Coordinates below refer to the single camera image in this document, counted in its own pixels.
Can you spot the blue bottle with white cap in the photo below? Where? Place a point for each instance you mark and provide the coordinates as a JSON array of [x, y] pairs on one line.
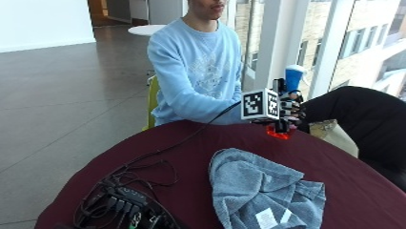
[[293, 78]]

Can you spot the white cube with black markers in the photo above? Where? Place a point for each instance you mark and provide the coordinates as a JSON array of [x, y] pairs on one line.
[[258, 105]]

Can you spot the orange plastic block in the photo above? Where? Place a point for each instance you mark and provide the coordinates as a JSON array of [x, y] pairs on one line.
[[277, 133]]

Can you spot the beige paper bag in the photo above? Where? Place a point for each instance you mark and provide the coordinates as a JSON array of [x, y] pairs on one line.
[[335, 136]]

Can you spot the maroon tablecloth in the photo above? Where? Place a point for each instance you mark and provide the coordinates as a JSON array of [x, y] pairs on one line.
[[210, 149]]

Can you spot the the person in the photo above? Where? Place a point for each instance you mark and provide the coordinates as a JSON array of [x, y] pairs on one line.
[[194, 70]]

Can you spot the grey towel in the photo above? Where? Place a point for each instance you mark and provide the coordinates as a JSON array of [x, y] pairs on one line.
[[257, 191]]

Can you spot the yellow-green chair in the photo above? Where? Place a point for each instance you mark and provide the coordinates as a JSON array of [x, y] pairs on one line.
[[152, 101]]

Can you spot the white round table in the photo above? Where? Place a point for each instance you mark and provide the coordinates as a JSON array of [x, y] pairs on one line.
[[145, 30]]

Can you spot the white window post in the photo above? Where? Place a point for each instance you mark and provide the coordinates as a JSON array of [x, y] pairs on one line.
[[331, 44], [270, 41]]

